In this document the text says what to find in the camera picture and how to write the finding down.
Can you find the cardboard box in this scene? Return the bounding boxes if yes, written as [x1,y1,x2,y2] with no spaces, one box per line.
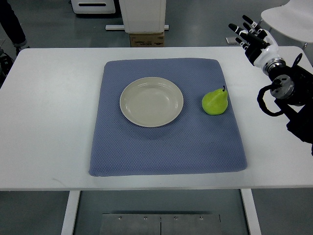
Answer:
[130,32,165,47]

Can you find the beige round plate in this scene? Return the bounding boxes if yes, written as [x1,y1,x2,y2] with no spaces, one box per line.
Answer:
[119,77,184,128]

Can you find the black cable loop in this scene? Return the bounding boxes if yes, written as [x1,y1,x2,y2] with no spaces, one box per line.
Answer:
[256,85,284,117]

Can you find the white cabinet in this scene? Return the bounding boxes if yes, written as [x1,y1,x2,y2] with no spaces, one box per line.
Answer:
[105,0,169,34]

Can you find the grey floor plate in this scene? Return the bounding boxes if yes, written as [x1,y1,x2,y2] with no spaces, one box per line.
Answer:
[225,37,238,45]

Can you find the white left table leg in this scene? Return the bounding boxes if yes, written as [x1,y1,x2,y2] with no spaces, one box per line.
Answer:
[61,190,80,235]

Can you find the green pear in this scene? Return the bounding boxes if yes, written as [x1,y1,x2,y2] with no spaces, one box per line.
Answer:
[201,86,228,116]

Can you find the white machine with slot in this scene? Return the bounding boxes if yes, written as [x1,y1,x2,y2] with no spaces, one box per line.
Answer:
[70,0,116,14]

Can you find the white table leg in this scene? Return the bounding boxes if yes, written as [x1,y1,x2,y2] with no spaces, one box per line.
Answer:
[240,188,262,235]
[61,190,80,235]

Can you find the white right table leg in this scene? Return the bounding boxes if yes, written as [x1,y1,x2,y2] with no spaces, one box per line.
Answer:
[240,188,262,235]

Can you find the white chair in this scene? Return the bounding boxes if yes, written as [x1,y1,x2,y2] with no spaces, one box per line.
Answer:
[261,0,313,49]

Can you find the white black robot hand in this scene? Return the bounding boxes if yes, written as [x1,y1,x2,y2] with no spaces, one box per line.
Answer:
[228,15,286,75]

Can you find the person leg in jeans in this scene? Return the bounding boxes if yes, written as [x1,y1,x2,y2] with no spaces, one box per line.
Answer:
[0,0,29,55]

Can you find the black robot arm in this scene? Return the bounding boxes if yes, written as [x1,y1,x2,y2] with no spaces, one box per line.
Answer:
[257,53,313,144]

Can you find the blue textured mat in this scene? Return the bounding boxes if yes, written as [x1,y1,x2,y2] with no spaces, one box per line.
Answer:
[89,58,247,176]

